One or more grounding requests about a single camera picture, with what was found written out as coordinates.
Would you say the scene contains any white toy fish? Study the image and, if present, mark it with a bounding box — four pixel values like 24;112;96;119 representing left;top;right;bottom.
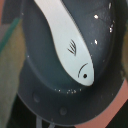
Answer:
34;0;94;86

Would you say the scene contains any teal padded gripper finger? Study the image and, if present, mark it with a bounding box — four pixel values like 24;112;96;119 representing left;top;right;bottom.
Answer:
0;18;20;53

